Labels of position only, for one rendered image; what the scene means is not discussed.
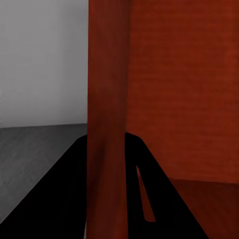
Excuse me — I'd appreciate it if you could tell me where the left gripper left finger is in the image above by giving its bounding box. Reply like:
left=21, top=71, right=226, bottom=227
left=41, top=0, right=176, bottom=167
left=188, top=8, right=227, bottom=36
left=0, top=135, right=87, bottom=239

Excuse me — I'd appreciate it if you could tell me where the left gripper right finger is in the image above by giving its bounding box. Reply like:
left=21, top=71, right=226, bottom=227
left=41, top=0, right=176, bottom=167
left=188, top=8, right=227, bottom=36
left=124, top=132, right=209, bottom=239

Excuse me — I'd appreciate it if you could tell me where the storage box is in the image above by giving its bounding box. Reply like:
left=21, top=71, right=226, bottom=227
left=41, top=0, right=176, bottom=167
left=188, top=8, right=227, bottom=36
left=86, top=0, right=239, bottom=239

